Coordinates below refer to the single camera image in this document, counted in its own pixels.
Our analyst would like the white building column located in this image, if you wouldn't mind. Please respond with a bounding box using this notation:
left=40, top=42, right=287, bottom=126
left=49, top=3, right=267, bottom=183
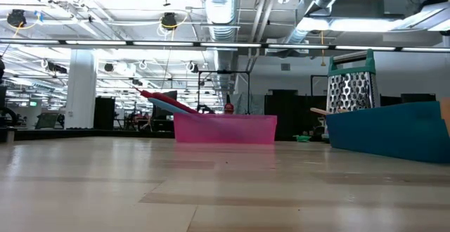
left=64, top=49, right=98, bottom=130

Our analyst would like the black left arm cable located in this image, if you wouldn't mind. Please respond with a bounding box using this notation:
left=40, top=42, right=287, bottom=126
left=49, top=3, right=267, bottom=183
left=0, top=107, right=18, bottom=127

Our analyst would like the black cabinet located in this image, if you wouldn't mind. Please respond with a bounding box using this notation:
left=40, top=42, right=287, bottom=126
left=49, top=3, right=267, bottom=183
left=93, top=96, right=116, bottom=130

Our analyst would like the all-red silicone slotted turner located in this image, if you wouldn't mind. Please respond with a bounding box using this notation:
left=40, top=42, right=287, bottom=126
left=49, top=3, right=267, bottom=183
left=140, top=89, right=202, bottom=115

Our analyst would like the teal framed box grater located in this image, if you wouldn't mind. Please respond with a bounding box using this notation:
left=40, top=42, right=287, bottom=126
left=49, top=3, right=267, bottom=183
left=325, top=49, right=381, bottom=134

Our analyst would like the pink translucent plastic bin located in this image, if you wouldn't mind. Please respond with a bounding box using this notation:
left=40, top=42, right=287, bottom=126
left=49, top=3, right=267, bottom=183
left=173, top=112, right=278, bottom=145

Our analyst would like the black table frame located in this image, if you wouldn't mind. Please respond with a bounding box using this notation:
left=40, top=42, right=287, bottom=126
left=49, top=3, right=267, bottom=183
left=0, top=128, right=175, bottom=142

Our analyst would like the red spatula wooden handle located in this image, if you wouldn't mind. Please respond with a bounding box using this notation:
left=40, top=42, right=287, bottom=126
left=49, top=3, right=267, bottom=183
left=309, top=106, right=347, bottom=116

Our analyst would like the orange translucent plastic bin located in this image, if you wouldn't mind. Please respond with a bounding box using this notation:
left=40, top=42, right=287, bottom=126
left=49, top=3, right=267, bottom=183
left=439, top=97, right=450, bottom=134

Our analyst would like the large blue silicone spoon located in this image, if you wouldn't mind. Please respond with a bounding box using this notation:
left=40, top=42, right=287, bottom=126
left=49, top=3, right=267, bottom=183
left=147, top=97, right=191, bottom=115

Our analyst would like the black room partition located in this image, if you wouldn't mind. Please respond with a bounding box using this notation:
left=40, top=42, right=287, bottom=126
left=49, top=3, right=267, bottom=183
left=263, top=89, right=328, bottom=136

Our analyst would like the straight silver ventilation duct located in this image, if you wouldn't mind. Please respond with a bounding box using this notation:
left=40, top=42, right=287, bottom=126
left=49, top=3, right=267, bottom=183
left=200, top=0, right=242, bottom=113

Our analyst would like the black tubular stand frame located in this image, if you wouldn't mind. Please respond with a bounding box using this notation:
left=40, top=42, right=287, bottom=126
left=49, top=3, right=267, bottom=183
left=196, top=69, right=251, bottom=115

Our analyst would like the dark blue plastic bin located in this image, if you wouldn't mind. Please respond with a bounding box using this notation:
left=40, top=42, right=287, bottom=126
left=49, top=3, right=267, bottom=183
left=325, top=101, right=450, bottom=165

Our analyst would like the overhead light bar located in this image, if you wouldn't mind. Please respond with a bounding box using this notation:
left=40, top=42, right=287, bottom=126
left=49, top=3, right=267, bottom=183
left=0, top=38, right=450, bottom=53

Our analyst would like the black ceiling cable reel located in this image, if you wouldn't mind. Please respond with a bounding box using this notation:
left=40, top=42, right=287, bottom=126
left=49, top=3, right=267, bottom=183
left=160, top=11, right=181, bottom=31
left=6, top=8, right=27, bottom=29

